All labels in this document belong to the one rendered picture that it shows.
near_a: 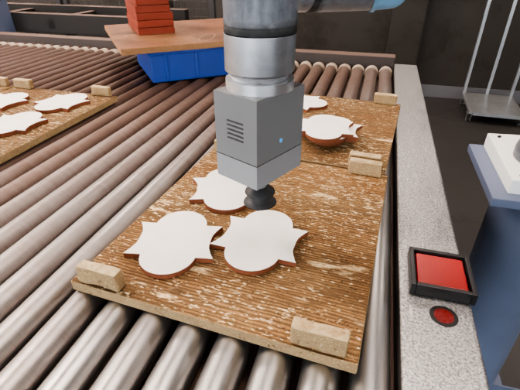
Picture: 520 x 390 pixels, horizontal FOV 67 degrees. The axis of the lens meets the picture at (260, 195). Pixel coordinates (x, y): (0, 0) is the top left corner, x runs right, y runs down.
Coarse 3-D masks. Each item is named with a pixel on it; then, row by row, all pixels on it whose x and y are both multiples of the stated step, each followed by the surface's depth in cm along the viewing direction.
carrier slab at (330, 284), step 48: (192, 192) 66; (288, 192) 66; (336, 192) 66; (384, 192) 66; (336, 240) 55; (96, 288) 47; (144, 288) 47; (192, 288) 47; (240, 288) 47; (288, 288) 47; (336, 288) 47; (240, 336) 42; (288, 336) 41
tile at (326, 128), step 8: (304, 120) 85; (312, 120) 85; (320, 120) 85; (328, 120) 85; (336, 120) 85; (304, 128) 81; (312, 128) 81; (320, 128) 81; (328, 128) 81; (336, 128) 81; (344, 128) 81; (312, 136) 78; (320, 136) 78; (328, 136) 78; (336, 136) 78; (344, 136) 79; (352, 136) 79
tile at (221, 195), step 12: (204, 180) 68; (216, 180) 68; (228, 180) 68; (204, 192) 64; (216, 192) 64; (228, 192) 64; (240, 192) 64; (204, 204) 62; (216, 204) 61; (228, 204) 61; (240, 204) 61
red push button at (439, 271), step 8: (416, 256) 53; (424, 256) 53; (432, 256) 53; (416, 264) 52; (424, 264) 52; (432, 264) 52; (440, 264) 52; (448, 264) 52; (456, 264) 52; (416, 272) 51; (424, 272) 50; (432, 272) 50; (440, 272) 50; (448, 272) 50; (456, 272) 50; (464, 272) 50; (424, 280) 49; (432, 280) 49; (440, 280) 49; (448, 280) 49; (456, 280) 49; (464, 280) 49; (456, 288) 48; (464, 288) 48
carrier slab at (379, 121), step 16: (320, 96) 110; (304, 112) 99; (320, 112) 99; (336, 112) 99; (352, 112) 99; (368, 112) 99; (384, 112) 99; (368, 128) 90; (384, 128) 90; (304, 144) 83; (352, 144) 83; (368, 144) 83; (384, 144) 83; (304, 160) 76; (320, 160) 76; (336, 160) 76; (384, 160) 76
